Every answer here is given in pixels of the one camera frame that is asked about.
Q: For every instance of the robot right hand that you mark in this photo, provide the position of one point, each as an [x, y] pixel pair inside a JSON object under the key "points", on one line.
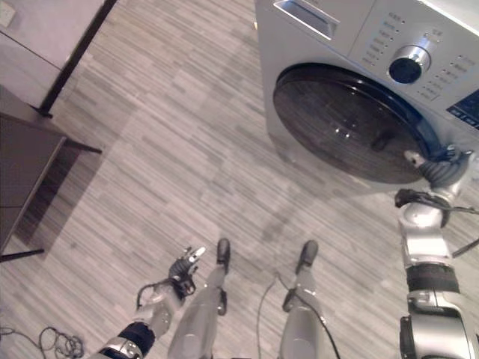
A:
{"points": [[443, 170]]}

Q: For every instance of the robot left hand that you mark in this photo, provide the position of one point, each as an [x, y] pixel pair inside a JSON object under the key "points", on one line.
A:
{"points": [[181, 266]]}

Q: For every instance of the dark round washer door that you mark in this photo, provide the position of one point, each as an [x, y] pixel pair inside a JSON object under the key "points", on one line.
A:
{"points": [[337, 123]]}

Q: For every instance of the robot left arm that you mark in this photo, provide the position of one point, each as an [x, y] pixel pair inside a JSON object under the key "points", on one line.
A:
{"points": [[157, 318]]}

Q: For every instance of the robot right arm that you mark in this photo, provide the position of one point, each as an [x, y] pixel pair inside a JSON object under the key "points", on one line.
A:
{"points": [[423, 232]]}

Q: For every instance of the blue washer display panel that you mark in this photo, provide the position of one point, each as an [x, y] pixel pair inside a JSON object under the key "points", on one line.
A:
{"points": [[467, 108]]}

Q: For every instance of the silver washer control dial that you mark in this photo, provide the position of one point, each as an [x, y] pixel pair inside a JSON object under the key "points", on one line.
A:
{"points": [[406, 69]]}

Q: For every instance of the robot left leg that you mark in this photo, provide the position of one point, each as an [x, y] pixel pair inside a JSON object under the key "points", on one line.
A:
{"points": [[198, 318]]}

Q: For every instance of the robot leg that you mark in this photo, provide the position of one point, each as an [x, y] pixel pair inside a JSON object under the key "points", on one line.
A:
{"points": [[198, 318], [303, 329]]}

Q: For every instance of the robot right leg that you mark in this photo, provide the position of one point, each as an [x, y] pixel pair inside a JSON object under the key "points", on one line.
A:
{"points": [[303, 329]]}

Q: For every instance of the silver front-load washing machine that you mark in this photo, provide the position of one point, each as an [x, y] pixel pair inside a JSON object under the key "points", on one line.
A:
{"points": [[299, 48]]}

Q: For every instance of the dark wooden table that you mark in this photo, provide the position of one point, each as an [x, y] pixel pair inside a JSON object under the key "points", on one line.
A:
{"points": [[22, 161]]}

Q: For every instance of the silver detergent drawer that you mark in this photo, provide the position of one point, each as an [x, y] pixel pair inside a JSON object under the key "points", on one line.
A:
{"points": [[310, 18]]}

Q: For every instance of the white cabinet with dark frame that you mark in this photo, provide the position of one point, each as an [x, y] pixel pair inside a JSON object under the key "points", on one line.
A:
{"points": [[37, 48]]}

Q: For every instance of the white wall outlet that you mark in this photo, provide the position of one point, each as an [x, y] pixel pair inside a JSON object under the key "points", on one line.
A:
{"points": [[6, 15]]}

